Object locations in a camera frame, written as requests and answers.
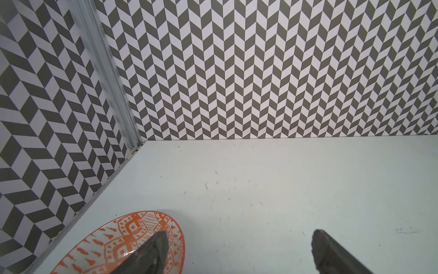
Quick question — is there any aluminium corner post left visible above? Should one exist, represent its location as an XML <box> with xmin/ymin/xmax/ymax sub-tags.
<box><xmin>67</xmin><ymin>0</ymin><xmax>143</xmax><ymax>155</ymax></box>

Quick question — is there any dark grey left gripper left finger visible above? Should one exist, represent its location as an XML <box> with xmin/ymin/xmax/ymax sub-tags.
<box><xmin>111</xmin><ymin>231</ymin><xmax>169</xmax><ymax>274</ymax></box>

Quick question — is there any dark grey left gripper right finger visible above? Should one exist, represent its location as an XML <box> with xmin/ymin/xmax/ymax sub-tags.
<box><xmin>311</xmin><ymin>229</ymin><xmax>372</xmax><ymax>274</ymax></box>

